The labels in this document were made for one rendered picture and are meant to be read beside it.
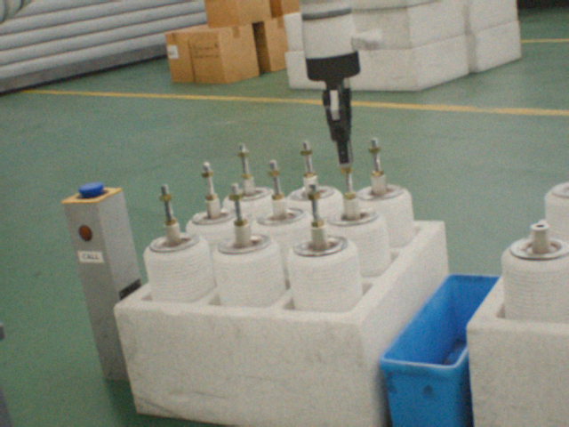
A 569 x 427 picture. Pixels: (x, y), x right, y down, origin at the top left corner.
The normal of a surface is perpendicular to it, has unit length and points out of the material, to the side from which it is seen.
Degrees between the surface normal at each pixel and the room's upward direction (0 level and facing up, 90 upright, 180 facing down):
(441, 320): 88
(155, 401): 90
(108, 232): 90
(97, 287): 90
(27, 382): 0
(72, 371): 0
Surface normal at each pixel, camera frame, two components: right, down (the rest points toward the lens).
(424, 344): 0.87, -0.01
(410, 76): -0.69, 0.31
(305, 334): -0.43, 0.33
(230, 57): 0.65, 0.13
